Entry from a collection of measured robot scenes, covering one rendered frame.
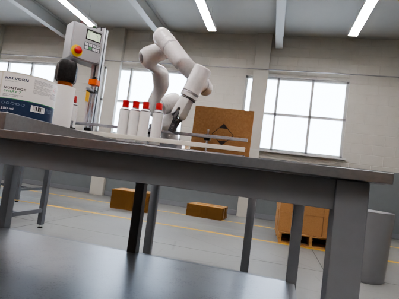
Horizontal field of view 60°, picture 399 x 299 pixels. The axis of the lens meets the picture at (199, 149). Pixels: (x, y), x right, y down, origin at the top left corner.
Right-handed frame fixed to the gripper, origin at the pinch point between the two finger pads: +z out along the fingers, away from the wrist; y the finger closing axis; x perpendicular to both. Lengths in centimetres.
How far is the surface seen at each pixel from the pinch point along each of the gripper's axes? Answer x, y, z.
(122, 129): -21.8, 1.8, 11.3
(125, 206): -142, -379, 149
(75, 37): -69, 0, -19
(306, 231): 115, -318, 40
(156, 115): -9.3, 1.9, -1.6
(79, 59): -64, -4, -10
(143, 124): -13.1, 2.1, 4.9
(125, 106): -26.0, 1.1, 1.0
